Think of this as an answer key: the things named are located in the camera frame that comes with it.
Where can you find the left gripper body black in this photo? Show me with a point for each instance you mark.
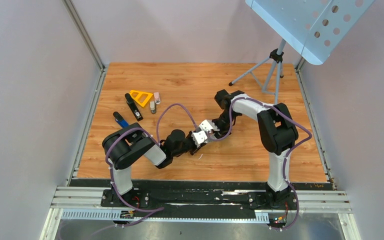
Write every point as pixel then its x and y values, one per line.
pixel 188 145

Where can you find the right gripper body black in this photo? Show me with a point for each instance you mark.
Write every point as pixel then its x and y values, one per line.
pixel 223 123

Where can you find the grey white stapler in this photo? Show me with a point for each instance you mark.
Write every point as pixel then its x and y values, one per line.
pixel 153 107

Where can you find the pink stapler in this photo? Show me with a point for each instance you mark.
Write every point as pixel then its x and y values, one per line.
pixel 157 98

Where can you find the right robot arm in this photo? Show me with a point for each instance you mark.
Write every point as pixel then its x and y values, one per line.
pixel 277 131

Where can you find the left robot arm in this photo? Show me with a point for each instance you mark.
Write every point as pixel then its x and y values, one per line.
pixel 125 146

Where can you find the yellow plastic triangle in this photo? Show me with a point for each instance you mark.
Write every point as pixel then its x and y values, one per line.
pixel 142 98

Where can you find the light blue music stand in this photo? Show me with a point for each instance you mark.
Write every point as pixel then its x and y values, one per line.
pixel 313 28

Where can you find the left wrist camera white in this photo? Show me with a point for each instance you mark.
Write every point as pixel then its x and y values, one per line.
pixel 199 138

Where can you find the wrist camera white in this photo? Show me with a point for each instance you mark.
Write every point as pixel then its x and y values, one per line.
pixel 208 125
pixel 199 138

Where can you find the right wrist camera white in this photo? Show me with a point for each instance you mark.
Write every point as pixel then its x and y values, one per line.
pixel 208 125

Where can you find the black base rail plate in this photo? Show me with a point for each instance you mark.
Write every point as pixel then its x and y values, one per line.
pixel 201 199

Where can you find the aluminium frame post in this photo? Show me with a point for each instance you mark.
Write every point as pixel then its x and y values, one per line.
pixel 72 11

